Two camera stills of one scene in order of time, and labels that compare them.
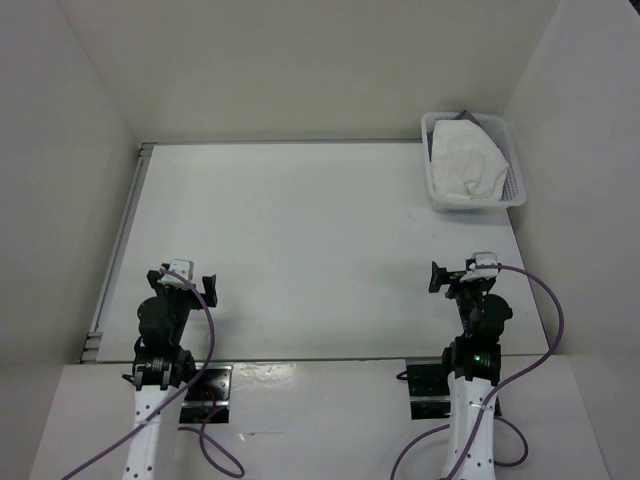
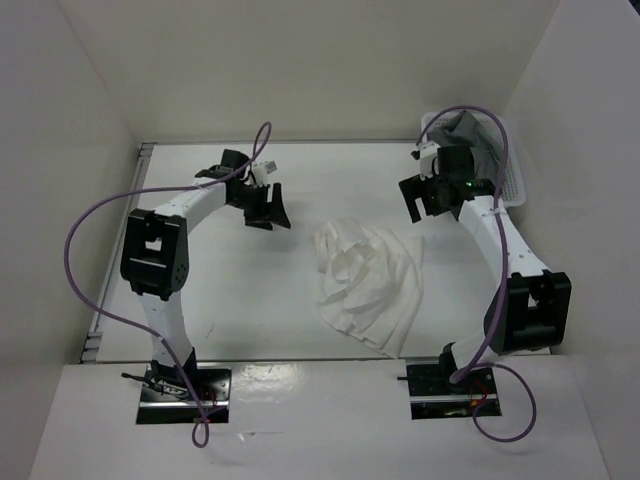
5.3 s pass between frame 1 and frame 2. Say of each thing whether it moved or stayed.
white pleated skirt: moved
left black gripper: moved
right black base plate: stayed
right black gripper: moved
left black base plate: stayed
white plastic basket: stayed
